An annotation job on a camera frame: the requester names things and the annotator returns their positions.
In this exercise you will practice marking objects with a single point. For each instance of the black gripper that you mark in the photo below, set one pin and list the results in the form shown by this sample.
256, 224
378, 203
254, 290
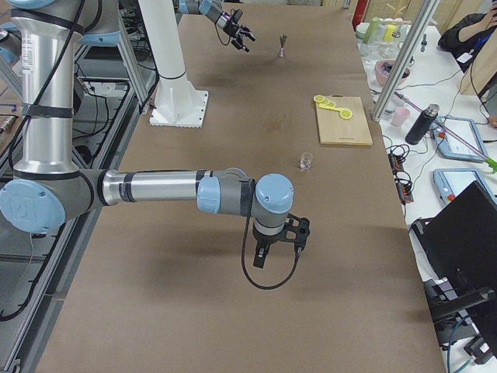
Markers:
232, 29
265, 239

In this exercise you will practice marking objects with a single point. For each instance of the steel double jigger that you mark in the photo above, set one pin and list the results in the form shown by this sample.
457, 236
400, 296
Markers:
283, 41

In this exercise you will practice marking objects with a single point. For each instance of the clear glass measuring cup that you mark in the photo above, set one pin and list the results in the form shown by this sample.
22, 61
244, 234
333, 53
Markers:
306, 160

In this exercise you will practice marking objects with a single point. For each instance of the green tall cup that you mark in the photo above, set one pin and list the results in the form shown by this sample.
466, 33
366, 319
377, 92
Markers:
372, 32

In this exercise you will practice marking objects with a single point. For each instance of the yellow cup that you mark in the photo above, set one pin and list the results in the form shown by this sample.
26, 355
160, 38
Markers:
390, 29

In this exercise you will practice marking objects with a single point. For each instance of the pink cup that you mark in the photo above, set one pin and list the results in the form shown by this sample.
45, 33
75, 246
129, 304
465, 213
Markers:
400, 115

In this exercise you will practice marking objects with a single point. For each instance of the yellow plastic stick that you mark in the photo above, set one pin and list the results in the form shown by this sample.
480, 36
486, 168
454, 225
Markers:
337, 109

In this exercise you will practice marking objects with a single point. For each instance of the lemon slice on stick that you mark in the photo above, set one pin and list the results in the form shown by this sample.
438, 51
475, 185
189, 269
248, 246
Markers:
345, 114

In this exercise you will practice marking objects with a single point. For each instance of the wooden cutting board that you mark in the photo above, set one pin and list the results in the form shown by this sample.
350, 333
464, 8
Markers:
333, 130

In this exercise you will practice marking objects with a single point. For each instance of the pink bowl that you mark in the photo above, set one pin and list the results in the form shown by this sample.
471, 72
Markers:
384, 68

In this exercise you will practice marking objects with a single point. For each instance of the orange power strip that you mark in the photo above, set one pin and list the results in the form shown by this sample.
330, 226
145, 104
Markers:
402, 179

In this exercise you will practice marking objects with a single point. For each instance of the blue teach pendant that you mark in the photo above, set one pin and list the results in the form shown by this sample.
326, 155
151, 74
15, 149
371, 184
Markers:
449, 183
451, 148

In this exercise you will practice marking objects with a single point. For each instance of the black water bottle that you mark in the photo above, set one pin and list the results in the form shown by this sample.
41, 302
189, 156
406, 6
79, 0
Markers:
422, 124

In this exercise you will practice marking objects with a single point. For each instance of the seated person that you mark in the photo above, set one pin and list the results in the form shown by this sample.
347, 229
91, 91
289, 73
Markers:
467, 37

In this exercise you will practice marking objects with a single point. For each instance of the green tipped grabber stick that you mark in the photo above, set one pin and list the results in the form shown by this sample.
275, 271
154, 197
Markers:
489, 161

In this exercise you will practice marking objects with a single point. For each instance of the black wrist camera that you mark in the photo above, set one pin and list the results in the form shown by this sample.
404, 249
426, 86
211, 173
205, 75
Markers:
296, 230

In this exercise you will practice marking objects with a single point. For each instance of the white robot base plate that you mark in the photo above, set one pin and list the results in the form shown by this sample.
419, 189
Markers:
177, 102

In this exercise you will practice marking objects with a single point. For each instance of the aluminium frame post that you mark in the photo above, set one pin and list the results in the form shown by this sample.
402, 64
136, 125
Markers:
414, 35

